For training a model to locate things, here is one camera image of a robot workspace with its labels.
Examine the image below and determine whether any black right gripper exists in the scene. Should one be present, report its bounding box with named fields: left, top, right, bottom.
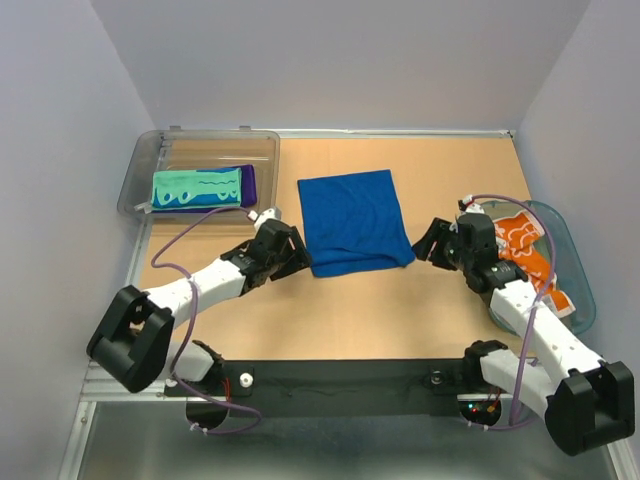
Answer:
left=409, top=217, right=472, bottom=272

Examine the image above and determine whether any orange white patterned towel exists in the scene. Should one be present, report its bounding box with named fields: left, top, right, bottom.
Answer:
left=493, top=209, right=575, bottom=318

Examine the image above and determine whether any aluminium frame rail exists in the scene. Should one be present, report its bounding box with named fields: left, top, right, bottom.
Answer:
left=80, top=128, right=635, bottom=456

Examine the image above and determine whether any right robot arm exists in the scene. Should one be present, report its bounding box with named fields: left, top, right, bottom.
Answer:
left=413, top=213, right=636, bottom=456

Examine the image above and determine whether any blue towel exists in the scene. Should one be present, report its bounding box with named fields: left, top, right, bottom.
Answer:
left=297, top=169, right=415, bottom=278

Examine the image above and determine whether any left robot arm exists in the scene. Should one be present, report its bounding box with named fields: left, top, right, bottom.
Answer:
left=86, top=218, right=311, bottom=393

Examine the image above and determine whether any purple towel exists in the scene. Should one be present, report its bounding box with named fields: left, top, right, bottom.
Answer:
left=160, top=164, right=258, bottom=213

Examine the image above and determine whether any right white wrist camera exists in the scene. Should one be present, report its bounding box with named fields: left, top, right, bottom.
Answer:
left=456, top=195, right=485, bottom=218

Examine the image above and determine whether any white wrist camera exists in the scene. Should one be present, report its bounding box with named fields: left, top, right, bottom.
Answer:
left=456, top=195, right=485, bottom=218
left=247, top=206, right=282, bottom=229

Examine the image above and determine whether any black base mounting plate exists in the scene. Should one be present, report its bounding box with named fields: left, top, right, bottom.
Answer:
left=163, top=357, right=521, bottom=434

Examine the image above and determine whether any teal plastic bin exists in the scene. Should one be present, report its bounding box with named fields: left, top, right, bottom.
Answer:
left=479, top=200, right=596, bottom=335

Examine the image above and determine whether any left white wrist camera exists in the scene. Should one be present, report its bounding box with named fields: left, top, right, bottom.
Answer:
left=247, top=206, right=282, bottom=229

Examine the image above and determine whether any smoky clear plastic bin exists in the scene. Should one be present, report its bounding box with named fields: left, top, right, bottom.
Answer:
left=117, top=127, right=280, bottom=224

